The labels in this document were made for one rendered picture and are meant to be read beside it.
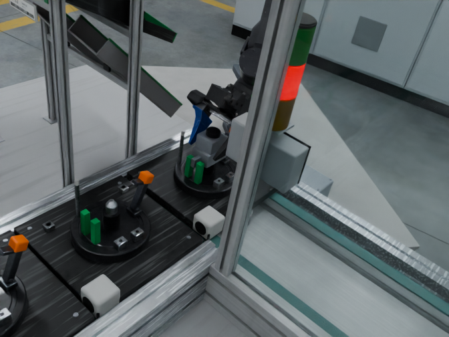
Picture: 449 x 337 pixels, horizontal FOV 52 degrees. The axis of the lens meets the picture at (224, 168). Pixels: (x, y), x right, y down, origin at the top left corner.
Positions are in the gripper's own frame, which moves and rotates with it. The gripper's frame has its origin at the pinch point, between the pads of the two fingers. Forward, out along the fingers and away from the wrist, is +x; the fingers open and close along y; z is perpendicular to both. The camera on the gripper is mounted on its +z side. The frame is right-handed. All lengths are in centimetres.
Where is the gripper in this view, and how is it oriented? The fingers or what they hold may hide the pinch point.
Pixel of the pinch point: (211, 138)
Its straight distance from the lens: 94.8
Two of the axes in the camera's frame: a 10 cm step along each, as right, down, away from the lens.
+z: -3.2, -3.1, -8.9
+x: -5.8, 8.1, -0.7
